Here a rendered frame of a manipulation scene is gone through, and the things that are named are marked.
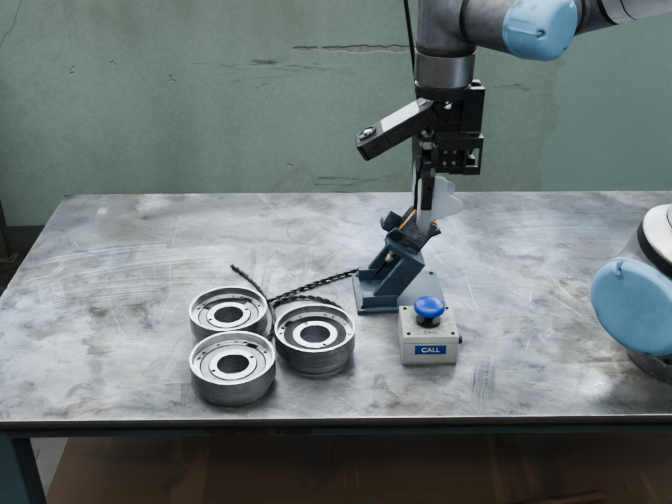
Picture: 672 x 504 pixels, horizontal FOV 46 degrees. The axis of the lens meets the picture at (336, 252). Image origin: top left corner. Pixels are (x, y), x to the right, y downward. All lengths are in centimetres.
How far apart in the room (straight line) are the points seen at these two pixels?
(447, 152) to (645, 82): 178
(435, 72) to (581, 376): 42
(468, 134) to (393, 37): 152
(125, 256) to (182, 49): 137
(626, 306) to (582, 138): 191
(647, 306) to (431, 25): 41
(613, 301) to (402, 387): 28
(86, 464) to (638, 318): 83
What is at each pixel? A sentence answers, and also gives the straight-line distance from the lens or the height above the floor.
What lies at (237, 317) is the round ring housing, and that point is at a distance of 111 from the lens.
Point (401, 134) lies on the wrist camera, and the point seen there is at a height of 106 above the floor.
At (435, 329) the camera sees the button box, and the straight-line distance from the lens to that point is 103.
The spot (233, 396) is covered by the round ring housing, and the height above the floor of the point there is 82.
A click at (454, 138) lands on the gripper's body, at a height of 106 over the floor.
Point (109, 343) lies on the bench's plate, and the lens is 111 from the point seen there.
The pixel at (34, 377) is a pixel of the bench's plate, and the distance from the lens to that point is 108.
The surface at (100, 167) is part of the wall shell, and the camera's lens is 279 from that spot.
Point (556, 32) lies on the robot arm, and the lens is 92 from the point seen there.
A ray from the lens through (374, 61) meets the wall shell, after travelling 256.
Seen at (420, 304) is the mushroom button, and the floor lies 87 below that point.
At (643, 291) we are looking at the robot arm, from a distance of 87.
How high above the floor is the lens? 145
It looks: 31 degrees down
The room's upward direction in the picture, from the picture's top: straight up
